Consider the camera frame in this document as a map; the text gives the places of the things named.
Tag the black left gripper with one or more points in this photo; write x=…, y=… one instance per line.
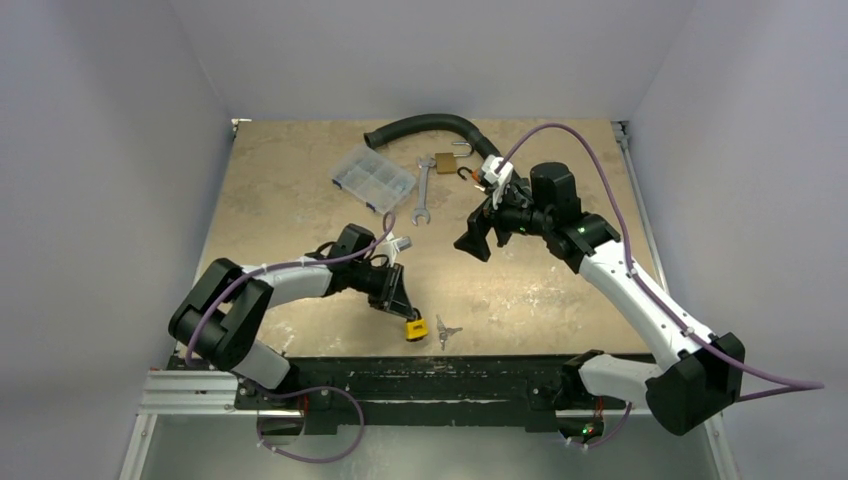
x=392, y=295

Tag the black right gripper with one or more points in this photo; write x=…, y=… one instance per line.
x=490, y=223

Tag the orange black padlock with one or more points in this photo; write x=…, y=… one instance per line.
x=466, y=173

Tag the silver keys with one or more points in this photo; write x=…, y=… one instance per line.
x=445, y=332

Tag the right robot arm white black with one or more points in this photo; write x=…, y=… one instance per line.
x=695, y=373

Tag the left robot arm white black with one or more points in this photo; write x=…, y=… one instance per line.
x=220, y=317

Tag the brass padlock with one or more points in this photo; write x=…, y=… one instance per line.
x=447, y=162

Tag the silver open-end wrench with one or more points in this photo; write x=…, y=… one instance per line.
x=421, y=212

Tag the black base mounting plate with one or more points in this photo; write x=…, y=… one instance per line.
x=532, y=392

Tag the clear plastic compartment box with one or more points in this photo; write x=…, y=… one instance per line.
x=376, y=181

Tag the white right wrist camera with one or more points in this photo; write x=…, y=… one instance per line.
x=494, y=175

